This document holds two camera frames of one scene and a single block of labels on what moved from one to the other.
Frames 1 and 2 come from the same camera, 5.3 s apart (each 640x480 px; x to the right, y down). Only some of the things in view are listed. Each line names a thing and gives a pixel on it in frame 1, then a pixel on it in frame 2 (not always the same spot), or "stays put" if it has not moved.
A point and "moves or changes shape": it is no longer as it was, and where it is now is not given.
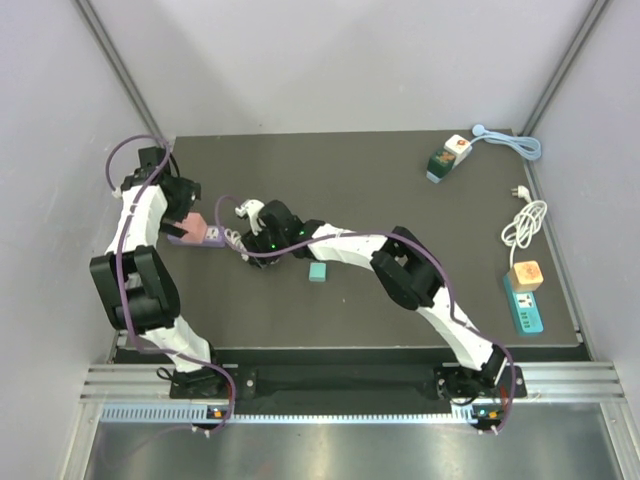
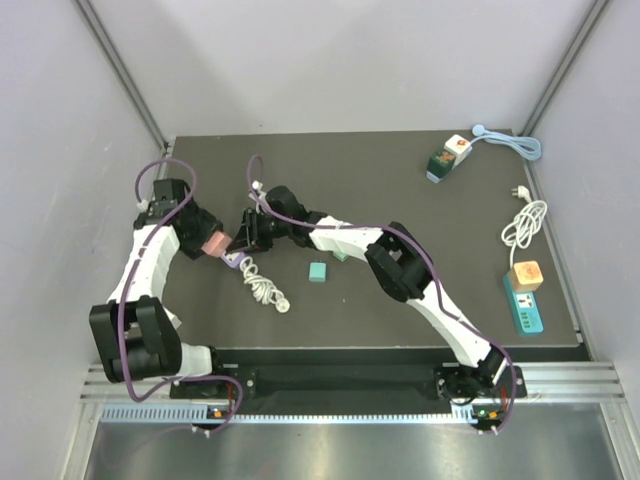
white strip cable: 235,239 moves or changes shape
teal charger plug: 317,272 stays put
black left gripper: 188,193 -> 209,223
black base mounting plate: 248,382 stays put
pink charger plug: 195,224 moves or changes shape
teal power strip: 526,309 stays put
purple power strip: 215,238 -> 234,259
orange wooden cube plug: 526,276 stays put
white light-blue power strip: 460,146 stays put
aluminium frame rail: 128,384 stays put
